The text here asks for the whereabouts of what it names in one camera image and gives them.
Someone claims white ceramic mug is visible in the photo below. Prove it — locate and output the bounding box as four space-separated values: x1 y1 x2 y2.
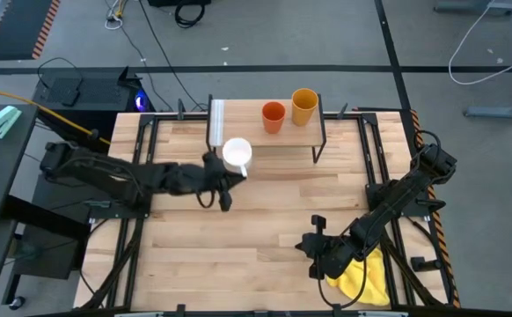
222 137 253 179

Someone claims yellow plastic cup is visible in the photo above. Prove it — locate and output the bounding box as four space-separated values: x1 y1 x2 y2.
290 87 319 128

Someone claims grey table foot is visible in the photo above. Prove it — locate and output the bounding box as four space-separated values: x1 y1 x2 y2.
464 93 512 121
433 0 512 15

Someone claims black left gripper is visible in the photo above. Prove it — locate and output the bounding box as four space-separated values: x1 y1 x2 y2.
170 151 247 213

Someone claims orange black hazard tape strip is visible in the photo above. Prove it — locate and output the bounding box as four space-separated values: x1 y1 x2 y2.
409 108 462 309

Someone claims yellow hanging cable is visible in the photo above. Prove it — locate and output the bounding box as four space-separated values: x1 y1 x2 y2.
0 83 111 146

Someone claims yellow cloth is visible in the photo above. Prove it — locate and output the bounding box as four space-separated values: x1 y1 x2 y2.
325 246 391 307

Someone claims black mat with striped edge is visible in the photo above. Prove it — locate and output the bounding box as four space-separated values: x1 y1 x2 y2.
0 0 62 62

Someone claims white cable bundle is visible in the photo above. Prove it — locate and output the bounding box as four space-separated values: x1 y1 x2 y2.
103 0 128 32

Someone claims white floor cable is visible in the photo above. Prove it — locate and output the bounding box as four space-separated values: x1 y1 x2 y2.
448 0 512 86

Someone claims coiled black cable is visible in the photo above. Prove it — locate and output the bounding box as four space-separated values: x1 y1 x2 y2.
173 0 207 30

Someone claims black computer case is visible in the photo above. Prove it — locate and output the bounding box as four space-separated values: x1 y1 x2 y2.
32 65 152 116

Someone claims black aluminium table frame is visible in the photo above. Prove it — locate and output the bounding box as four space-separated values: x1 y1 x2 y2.
86 111 456 310

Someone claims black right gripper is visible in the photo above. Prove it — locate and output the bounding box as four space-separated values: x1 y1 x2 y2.
294 214 355 282

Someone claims black desk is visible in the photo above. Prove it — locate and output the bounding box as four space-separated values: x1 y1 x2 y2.
0 103 40 226

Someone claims mint green stapler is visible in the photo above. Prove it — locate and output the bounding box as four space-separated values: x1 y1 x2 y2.
0 105 23 140

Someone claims wooden shelf with black legs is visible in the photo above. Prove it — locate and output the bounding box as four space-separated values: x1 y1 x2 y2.
205 93 328 165

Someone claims orange plastic cup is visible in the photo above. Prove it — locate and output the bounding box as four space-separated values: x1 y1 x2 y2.
261 101 287 135

